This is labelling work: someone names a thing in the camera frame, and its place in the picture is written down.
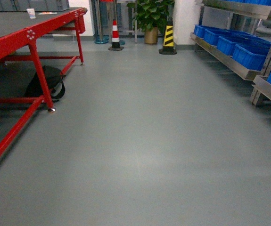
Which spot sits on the metal shelf rack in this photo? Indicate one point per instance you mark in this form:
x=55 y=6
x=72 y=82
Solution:
x=258 y=9

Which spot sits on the yellow black traffic cone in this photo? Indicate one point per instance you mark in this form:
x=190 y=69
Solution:
x=168 y=44

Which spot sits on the red white traffic cone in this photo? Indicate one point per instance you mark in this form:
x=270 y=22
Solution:
x=116 y=46

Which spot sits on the potted green plant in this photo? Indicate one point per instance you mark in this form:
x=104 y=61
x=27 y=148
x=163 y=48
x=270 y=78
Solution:
x=150 y=17

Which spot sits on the white paper cup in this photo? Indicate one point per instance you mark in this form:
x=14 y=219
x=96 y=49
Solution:
x=31 y=13

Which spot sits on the gray conveyor belt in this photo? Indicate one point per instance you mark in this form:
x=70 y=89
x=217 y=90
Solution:
x=68 y=20

